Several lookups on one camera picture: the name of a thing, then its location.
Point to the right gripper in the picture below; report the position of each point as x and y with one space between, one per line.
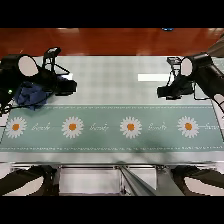
175 90

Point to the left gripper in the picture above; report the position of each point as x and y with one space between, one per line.
66 87

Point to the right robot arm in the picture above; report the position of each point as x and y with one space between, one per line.
206 71

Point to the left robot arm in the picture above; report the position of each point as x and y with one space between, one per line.
10 71

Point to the blue garment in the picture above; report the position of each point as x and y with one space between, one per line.
30 95

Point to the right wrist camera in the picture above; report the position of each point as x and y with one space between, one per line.
174 62

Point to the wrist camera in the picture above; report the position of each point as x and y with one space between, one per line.
52 52
174 62

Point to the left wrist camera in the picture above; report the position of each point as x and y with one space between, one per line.
52 52

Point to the silver frame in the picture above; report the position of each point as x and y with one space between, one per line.
140 186

